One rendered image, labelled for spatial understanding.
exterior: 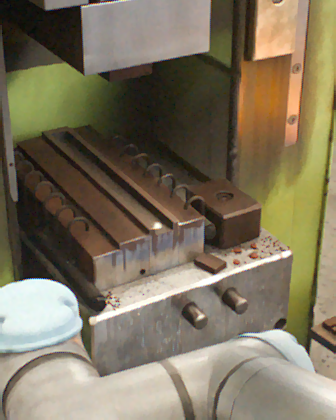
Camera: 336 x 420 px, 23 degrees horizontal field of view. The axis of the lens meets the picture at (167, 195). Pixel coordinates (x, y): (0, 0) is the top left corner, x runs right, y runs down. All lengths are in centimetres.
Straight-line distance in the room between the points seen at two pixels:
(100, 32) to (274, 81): 47
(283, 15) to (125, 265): 50
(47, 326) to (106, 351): 66
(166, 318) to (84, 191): 27
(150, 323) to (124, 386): 70
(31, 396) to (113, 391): 6
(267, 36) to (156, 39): 32
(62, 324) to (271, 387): 17
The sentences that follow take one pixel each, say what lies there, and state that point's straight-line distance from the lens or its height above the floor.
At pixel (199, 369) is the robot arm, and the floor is 127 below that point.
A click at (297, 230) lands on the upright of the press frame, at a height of 79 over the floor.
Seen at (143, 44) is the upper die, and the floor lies 130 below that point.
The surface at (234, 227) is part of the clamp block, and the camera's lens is 138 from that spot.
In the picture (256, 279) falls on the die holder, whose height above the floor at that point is 88.
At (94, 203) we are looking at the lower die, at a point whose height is 99.
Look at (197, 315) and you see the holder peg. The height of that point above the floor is 88.
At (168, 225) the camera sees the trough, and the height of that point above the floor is 99.
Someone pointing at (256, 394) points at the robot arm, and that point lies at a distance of 54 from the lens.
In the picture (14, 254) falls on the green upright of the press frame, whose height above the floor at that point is 93.
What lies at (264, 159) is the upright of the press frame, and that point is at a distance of 155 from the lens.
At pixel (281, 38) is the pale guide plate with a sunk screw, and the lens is 144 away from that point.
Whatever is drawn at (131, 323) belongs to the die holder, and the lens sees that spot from 127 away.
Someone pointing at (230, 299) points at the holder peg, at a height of 88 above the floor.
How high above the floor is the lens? 167
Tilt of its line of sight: 29 degrees down
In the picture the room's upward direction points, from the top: straight up
